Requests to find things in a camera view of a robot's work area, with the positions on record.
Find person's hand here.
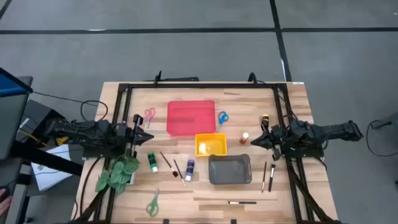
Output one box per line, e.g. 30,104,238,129
0,187,13,216

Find blue scissors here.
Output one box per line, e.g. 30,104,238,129
216,110,230,133

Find red plastic tray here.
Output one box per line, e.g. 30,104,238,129
166,100,217,137

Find thin dark paintbrush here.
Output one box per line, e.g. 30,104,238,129
261,161,267,194

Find green scissors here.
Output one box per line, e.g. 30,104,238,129
146,188,160,218

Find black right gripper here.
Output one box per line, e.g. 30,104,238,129
250,123,282,162

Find yellow plastic basket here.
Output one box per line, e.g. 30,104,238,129
195,133,228,157

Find black floor cable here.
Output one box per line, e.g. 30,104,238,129
366,119,398,157

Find black computer case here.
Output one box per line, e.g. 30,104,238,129
15,99,66,147

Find green plant white pot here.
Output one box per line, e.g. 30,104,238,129
95,154,141,195

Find black aluminium table frame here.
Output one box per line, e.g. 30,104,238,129
73,81,343,224

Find thick black makeup brush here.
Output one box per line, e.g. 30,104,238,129
267,164,277,193

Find paintbrush black fan bristles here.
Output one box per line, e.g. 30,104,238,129
159,151,179,178

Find yellow cable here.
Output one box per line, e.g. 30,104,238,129
18,129,70,147

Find green paint bottle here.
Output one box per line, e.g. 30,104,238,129
147,151,159,174

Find thin black cable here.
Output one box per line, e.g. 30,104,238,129
30,91,100,108

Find thin paintbrush pale tip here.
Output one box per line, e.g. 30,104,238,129
173,159,187,187

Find pink scissors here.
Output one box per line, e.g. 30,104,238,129
144,107,156,129

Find black monitor blue screen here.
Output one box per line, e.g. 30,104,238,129
0,67,34,161

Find grey translucent plastic bin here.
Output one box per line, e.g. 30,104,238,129
208,153,253,185

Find grey equipment base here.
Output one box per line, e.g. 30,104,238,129
371,111,398,131

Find white paper sheet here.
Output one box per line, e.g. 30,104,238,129
30,144,74,192

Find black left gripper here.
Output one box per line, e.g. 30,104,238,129
123,114,155,158

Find purple paint bottle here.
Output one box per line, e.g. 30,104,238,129
184,159,196,182

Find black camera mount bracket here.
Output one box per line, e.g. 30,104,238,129
145,70,200,83

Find black stand beam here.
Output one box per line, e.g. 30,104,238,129
9,139,84,177

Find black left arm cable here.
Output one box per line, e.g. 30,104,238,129
80,100,109,123

